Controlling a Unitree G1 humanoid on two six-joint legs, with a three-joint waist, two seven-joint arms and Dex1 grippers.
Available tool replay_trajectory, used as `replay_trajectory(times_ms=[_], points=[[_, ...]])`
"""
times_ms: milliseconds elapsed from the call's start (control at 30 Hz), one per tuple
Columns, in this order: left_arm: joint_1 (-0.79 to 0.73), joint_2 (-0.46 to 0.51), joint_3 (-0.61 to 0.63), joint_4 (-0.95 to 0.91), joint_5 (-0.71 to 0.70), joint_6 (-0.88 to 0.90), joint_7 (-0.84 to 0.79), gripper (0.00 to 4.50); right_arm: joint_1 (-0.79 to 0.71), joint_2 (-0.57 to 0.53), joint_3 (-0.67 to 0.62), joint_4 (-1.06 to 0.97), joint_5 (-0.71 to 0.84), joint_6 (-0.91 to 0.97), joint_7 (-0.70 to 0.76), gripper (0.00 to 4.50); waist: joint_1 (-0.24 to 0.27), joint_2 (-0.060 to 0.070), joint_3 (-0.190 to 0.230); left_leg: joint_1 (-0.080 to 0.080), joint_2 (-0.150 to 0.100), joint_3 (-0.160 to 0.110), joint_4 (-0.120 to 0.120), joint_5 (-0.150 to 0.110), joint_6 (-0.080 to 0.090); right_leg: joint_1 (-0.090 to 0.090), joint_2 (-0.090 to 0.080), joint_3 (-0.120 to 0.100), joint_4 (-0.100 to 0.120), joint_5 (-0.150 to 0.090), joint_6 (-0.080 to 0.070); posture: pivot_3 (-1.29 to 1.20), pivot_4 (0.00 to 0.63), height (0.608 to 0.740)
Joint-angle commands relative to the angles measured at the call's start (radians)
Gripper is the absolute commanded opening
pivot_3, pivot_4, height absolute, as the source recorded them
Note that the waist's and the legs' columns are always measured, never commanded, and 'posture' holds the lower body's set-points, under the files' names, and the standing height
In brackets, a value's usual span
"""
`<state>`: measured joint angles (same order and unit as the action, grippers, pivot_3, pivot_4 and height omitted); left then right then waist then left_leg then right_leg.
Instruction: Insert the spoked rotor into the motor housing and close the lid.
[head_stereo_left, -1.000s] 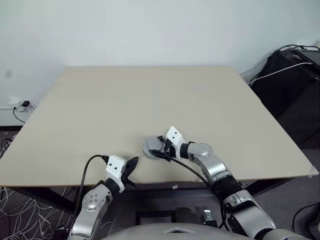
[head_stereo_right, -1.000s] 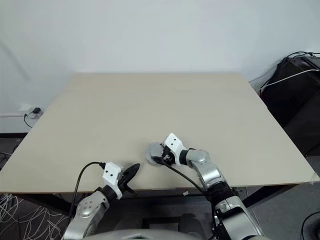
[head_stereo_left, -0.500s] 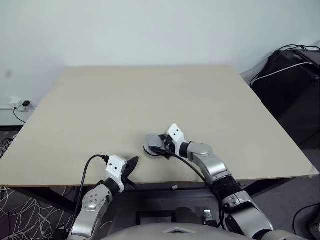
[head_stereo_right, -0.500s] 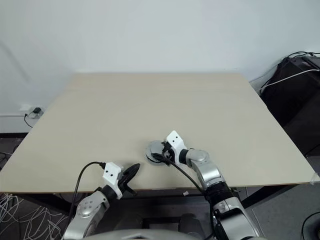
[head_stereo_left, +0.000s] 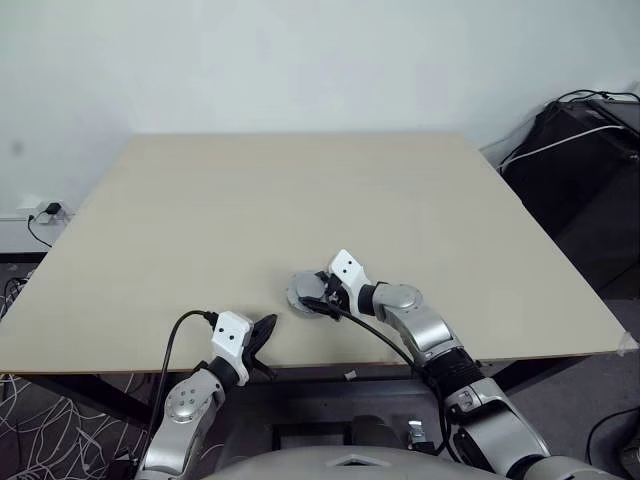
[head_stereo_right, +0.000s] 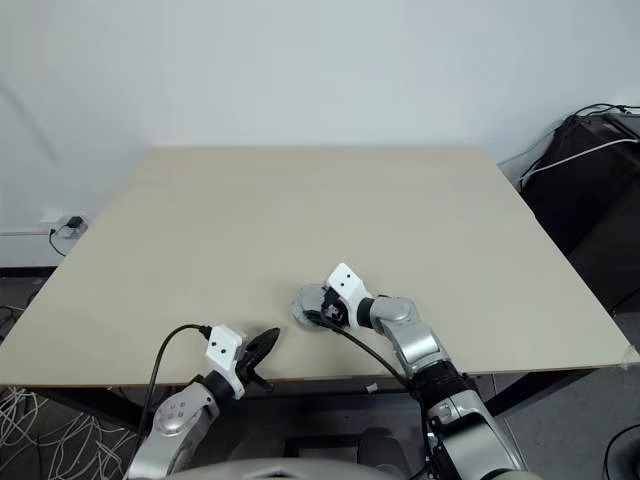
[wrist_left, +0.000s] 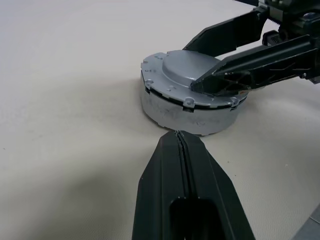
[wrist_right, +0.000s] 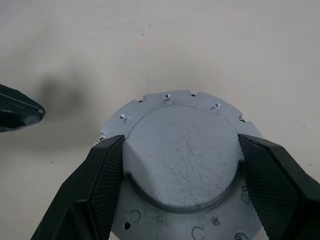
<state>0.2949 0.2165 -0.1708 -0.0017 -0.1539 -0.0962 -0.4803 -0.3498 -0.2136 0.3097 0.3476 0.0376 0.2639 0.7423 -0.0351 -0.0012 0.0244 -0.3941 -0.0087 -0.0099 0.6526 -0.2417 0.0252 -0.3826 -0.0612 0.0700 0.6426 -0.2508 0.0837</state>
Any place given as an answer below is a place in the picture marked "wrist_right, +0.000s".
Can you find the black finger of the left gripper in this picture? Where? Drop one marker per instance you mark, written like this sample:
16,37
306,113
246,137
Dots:
17,112

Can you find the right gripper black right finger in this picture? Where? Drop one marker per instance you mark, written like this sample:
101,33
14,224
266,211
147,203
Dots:
280,187

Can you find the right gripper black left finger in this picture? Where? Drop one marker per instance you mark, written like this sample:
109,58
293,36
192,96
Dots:
87,190

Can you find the silver round motor lid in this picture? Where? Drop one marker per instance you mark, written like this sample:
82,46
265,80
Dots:
180,160

